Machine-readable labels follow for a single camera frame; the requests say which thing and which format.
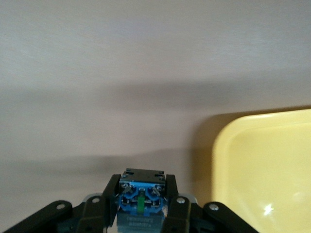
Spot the brown table cover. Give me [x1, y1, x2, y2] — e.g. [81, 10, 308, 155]
[0, 0, 311, 233]

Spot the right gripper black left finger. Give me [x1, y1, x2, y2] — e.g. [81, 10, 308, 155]
[0, 173, 121, 233]

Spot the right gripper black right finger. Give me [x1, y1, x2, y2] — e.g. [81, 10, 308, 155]
[165, 173, 246, 233]

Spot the yellow push button blue base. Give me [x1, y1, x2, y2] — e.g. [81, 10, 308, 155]
[116, 167, 168, 233]

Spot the yellow plastic tray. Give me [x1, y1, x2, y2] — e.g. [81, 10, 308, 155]
[211, 104, 311, 233]

